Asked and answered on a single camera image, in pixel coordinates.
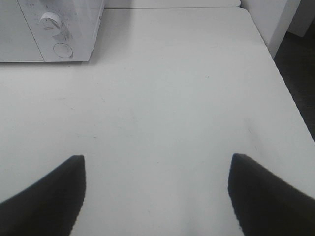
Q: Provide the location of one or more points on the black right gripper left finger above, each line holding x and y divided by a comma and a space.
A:
50, 206

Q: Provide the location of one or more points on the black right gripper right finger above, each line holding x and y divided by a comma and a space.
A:
264, 204

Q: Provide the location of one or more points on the round white door button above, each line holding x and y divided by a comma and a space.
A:
63, 50

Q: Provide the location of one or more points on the white microwave door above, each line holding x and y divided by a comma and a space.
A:
17, 43

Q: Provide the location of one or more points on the white timer knob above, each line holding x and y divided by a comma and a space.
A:
52, 24

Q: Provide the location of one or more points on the white microwave oven body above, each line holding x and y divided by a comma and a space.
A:
82, 18

